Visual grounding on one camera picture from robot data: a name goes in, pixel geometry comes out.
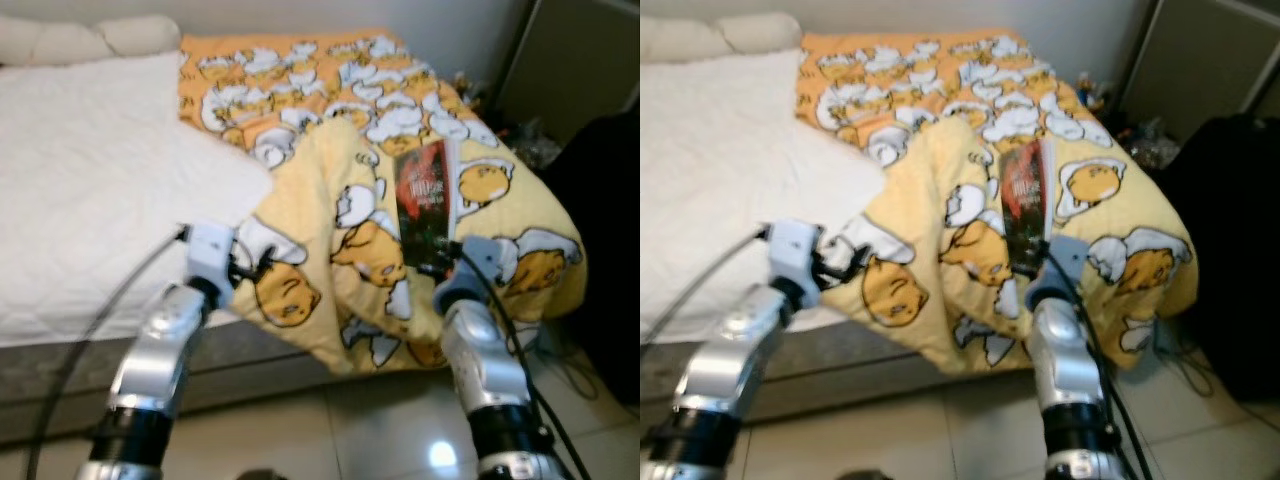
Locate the white quilted mattress pad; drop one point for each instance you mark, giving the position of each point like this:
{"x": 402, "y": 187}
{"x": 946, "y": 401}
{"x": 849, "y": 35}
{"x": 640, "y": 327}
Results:
{"x": 90, "y": 180}
{"x": 720, "y": 180}

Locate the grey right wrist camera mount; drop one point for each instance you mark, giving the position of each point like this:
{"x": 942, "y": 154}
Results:
{"x": 478, "y": 262}
{"x": 1068, "y": 260}

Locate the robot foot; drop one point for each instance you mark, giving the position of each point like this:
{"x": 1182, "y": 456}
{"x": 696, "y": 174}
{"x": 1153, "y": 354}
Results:
{"x": 262, "y": 475}
{"x": 865, "y": 476}

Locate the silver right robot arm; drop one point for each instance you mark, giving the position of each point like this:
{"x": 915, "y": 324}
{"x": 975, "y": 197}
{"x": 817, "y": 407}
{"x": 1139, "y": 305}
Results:
{"x": 480, "y": 360}
{"x": 1065, "y": 370}

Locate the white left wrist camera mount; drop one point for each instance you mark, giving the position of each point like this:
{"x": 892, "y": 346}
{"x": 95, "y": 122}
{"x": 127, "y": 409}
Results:
{"x": 208, "y": 250}
{"x": 793, "y": 245}

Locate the orange yellow character blanket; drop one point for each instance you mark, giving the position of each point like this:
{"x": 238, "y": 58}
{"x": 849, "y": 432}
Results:
{"x": 930, "y": 200}
{"x": 310, "y": 180}

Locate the large black bag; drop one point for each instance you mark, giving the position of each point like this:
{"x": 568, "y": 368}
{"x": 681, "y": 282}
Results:
{"x": 1230, "y": 250}
{"x": 600, "y": 250}

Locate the grey panelled door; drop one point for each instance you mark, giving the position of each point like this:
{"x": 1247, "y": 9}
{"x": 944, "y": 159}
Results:
{"x": 1200, "y": 60}
{"x": 580, "y": 60}

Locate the short beige bolster cushion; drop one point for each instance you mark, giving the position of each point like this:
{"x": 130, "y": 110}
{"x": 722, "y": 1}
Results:
{"x": 140, "y": 35}
{"x": 760, "y": 32}

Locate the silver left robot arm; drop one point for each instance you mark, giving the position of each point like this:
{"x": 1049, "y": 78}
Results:
{"x": 150, "y": 360}
{"x": 720, "y": 370}

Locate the long beige bolster cushion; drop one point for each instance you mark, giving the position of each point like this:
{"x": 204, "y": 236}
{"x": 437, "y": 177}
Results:
{"x": 50, "y": 42}
{"x": 685, "y": 40}

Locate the dark red book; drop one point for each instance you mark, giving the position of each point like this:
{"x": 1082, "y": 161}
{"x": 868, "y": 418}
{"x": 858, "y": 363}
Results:
{"x": 420, "y": 200}
{"x": 1025, "y": 200}

